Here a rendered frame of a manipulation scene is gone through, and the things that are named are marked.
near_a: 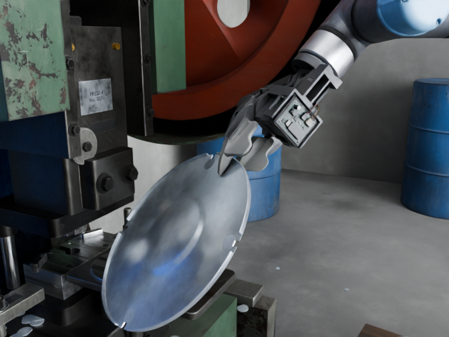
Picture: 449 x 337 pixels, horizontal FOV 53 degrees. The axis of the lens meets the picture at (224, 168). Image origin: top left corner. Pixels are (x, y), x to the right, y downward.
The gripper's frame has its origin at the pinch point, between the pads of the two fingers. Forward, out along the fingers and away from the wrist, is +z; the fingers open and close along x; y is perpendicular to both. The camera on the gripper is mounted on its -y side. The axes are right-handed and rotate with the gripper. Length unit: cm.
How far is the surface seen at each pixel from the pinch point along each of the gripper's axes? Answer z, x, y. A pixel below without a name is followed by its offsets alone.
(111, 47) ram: -3.8, -20.9, -16.8
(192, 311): 18.8, 7.4, 6.2
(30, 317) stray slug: 38.7, -2.5, -13.8
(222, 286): 14.0, 12.2, 1.8
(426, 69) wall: -182, 188, -196
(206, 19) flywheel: -25.3, -7.1, -36.9
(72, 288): 31.1, -0.2, -13.6
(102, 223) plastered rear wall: 51, 67, -192
